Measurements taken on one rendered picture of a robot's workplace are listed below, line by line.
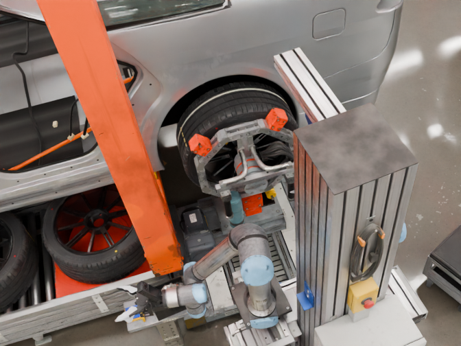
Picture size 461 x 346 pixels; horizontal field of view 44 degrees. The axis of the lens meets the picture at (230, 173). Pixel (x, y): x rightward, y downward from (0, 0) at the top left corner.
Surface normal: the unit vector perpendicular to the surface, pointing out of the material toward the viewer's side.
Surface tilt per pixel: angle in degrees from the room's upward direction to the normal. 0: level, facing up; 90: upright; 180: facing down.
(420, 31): 0
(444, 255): 0
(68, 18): 90
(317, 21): 90
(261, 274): 82
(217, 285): 0
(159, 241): 90
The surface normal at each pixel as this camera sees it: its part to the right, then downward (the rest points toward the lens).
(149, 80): 0.26, 0.74
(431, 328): -0.10, -0.62
